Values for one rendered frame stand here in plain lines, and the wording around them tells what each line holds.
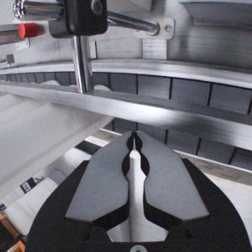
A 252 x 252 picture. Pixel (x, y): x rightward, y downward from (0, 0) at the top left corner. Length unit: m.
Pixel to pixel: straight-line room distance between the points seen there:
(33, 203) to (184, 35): 0.46
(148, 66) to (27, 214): 0.41
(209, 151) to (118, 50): 0.18
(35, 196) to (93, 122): 0.33
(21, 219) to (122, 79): 0.39
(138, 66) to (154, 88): 0.03
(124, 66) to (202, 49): 0.09
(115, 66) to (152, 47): 0.06
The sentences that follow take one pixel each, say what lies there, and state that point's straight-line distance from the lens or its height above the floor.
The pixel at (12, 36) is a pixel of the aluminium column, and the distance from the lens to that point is 0.46.
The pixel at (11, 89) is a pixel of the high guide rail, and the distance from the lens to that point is 0.23.
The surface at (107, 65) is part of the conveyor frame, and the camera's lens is 0.19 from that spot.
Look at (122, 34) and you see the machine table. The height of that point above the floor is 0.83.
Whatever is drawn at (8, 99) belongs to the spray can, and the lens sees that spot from 0.23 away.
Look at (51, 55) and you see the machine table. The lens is 0.37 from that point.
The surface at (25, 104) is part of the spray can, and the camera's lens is 0.19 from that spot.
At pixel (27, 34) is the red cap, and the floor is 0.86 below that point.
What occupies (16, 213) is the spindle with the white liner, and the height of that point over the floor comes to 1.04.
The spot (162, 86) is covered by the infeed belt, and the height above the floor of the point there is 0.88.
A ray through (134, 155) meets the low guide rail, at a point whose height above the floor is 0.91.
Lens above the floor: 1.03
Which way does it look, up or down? 48 degrees down
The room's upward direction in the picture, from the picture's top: 129 degrees counter-clockwise
